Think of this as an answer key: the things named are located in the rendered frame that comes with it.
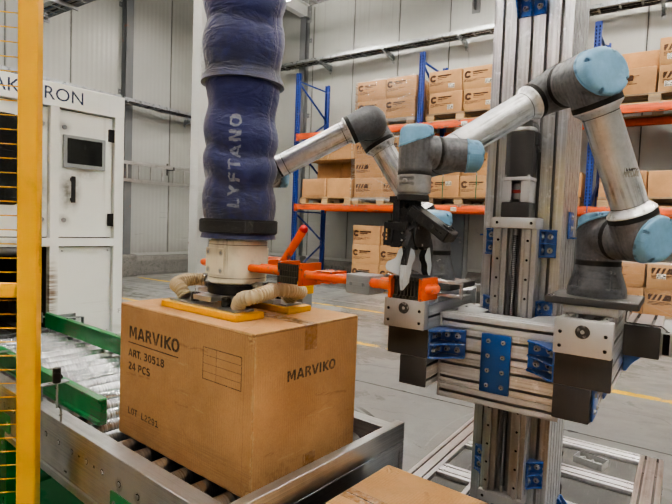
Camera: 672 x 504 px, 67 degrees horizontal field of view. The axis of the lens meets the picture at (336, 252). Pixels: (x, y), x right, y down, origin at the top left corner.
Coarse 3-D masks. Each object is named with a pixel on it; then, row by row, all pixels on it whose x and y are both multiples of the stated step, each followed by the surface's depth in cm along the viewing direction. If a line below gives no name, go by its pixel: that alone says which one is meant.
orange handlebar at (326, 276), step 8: (272, 256) 180; (256, 264) 144; (264, 264) 146; (272, 264) 167; (264, 272) 140; (272, 272) 138; (304, 272) 131; (312, 272) 129; (320, 272) 128; (328, 272) 126; (336, 272) 127; (344, 272) 129; (320, 280) 128; (328, 280) 126; (336, 280) 124; (344, 280) 122; (376, 280) 117; (384, 280) 116; (384, 288) 116; (432, 288) 109; (440, 288) 111
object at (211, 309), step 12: (168, 300) 150; (180, 300) 148; (192, 300) 148; (228, 300) 139; (192, 312) 142; (204, 312) 138; (216, 312) 135; (228, 312) 134; (240, 312) 135; (252, 312) 136
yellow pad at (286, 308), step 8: (256, 304) 153; (264, 304) 151; (272, 304) 150; (280, 304) 149; (288, 304) 149; (296, 304) 151; (304, 304) 153; (280, 312) 147; (288, 312) 145; (296, 312) 148
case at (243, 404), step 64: (128, 320) 153; (192, 320) 133; (256, 320) 135; (320, 320) 138; (128, 384) 153; (192, 384) 133; (256, 384) 119; (320, 384) 137; (192, 448) 134; (256, 448) 120; (320, 448) 139
